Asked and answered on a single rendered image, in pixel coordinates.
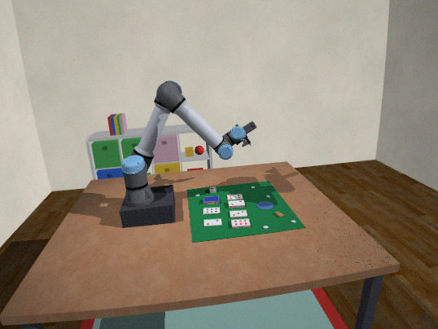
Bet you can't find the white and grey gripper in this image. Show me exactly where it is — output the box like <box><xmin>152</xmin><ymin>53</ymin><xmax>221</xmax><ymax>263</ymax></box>
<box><xmin>236</xmin><ymin>135</ymin><xmax>251</xmax><ymax>147</ymax></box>

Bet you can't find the green felt card mat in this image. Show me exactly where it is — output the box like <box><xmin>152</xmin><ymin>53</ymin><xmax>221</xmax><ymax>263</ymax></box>
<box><xmin>187</xmin><ymin>182</ymin><xmax>306</xmax><ymax>243</ymax></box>

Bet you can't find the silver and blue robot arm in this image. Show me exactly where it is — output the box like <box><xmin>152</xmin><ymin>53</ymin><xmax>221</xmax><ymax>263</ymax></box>
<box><xmin>121</xmin><ymin>81</ymin><xmax>256</xmax><ymax>207</ymax></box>

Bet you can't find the blue flat disc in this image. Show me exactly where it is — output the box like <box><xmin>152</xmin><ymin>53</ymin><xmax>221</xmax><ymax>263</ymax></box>
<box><xmin>257</xmin><ymin>201</ymin><xmax>274</xmax><ymax>209</ymax></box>

